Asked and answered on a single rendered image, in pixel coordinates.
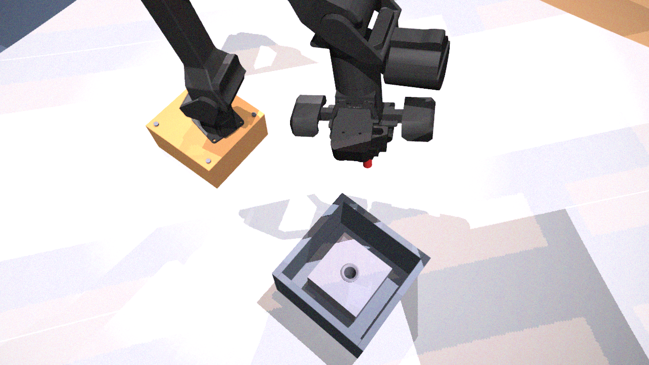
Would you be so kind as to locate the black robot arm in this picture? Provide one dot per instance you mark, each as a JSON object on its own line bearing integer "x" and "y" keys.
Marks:
{"x": 405, "y": 56}

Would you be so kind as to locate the white square plate with hole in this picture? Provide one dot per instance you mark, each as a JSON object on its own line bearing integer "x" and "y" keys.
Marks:
{"x": 348, "y": 257}

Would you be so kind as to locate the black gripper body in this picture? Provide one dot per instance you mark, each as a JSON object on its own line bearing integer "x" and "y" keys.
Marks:
{"x": 417, "y": 117}

